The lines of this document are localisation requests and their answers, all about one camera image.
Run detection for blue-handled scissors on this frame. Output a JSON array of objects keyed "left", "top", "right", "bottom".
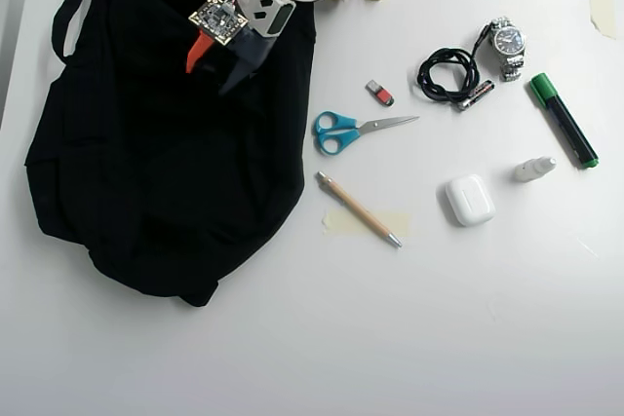
[{"left": 312, "top": 110, "right": 420, "bottom": 157}]

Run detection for black AAA battery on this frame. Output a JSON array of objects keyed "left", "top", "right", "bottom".
[{"left": 456, "top": 78, "right": 496, "bottom": 112}]

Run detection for small white dropper bottle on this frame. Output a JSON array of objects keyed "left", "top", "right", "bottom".
[{"left": 514, "top": 156, "right": 558, "bottom": 183}]

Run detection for silver wristwatch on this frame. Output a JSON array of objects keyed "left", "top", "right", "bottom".
[{"left": 480, "top": 16, "right": 527, "bottom": 83}]

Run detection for wooden ballpoint pen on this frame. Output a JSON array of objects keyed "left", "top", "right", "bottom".
[{"left": 315, "top": 170, "right": 404, "bottom": 248}]

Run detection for red black USB stick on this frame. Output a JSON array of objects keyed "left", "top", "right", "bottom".
[{"left": 365, "top": 78, "right": 395, "bottom": 107}]

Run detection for bare camera circuit board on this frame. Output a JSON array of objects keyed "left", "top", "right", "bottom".
[{"left": 187, "top": 0, "right": 251, "bottom": 47}]

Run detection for green black marker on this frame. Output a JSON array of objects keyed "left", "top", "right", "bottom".
[{"left": 529, "top": 72, "right": 600, "bottom": 170}]

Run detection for coiled black cord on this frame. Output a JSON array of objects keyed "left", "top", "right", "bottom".
[{"left": 416, "top": 23, "right": 493, "bottom": 104}]

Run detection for white earbuds case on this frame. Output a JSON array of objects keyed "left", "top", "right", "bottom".
[{"left": 442, "top": 171, "right": 497, "bottom": 228}]

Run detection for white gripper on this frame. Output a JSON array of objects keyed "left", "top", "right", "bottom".
[{"left": 184, "top": 0, "right": 299, "bottom": 95}]

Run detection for black fabric bag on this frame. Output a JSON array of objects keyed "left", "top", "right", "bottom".
[{"left": 23, "top": 0, "right": 317, "bottom": 309}]

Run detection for beige masking tape strip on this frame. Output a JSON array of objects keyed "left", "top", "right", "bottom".
[{"left": 587, "top": 0, "right": 618, "bottom": 40}]

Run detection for wide beige masking tape piece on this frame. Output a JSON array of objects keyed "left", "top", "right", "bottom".
[{"left": 321, "top": 206, "right": 411, "bottom": 240}]

